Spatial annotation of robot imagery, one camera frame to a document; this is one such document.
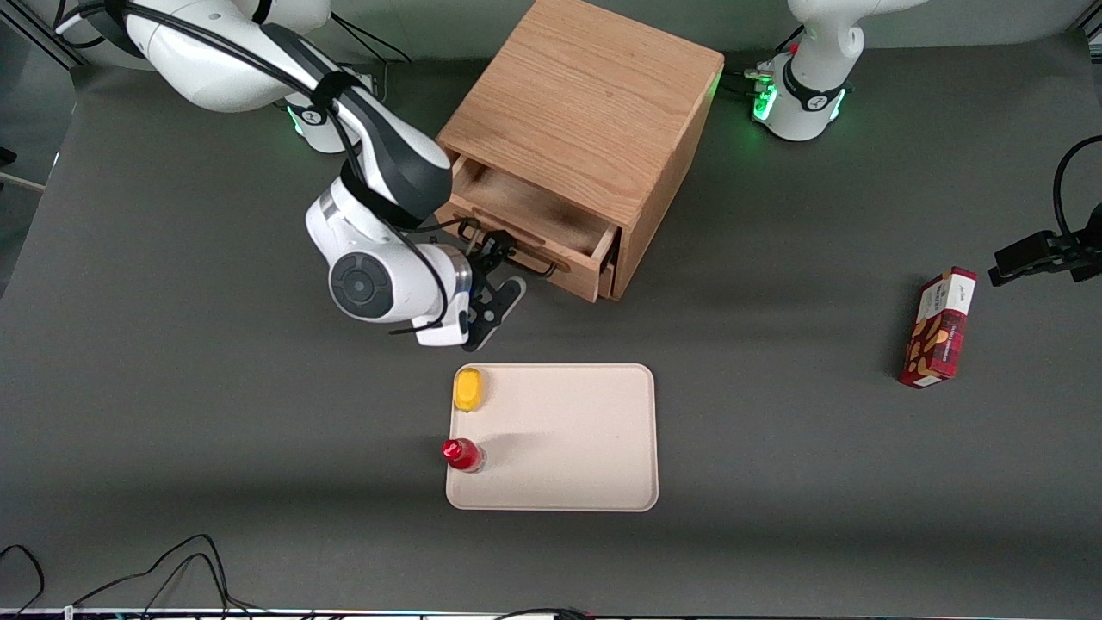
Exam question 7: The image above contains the black loose cable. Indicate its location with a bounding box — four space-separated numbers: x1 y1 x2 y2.
0 543 46 617
73 534 259 617
492 606 597 620

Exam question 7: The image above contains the wooden drawer cabinet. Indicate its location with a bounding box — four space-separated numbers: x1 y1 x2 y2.
436 0 725 301

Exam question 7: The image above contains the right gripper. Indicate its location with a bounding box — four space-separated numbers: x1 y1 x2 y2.
417 228 528 353

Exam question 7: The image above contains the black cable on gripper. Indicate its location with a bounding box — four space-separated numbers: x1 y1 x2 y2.
1053 135 1102 252

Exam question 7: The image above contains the small red bottle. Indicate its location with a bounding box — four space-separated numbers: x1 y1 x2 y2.
442 437 486 474

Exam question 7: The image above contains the beige plastic tray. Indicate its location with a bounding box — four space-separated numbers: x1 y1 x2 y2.
445 363 659 513

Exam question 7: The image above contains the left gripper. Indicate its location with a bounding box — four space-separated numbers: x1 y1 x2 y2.
988 202 1102 288

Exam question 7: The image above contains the grey aluminium frame rail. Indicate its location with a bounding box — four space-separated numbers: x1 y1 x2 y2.
0 0 89 71

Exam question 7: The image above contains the red snack box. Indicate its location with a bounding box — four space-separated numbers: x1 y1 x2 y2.
899 267 979 389

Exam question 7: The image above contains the black metal drawer handle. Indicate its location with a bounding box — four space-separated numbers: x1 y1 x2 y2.
459 218 560 279

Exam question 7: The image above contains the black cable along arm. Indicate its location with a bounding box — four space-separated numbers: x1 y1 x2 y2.
53 0 470 337

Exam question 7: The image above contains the yellow lemon-shaped item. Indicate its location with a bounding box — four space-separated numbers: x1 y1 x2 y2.
453 368 486 414

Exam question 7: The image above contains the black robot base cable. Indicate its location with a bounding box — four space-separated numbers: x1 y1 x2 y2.
331 13 414 68
721 26 806 98

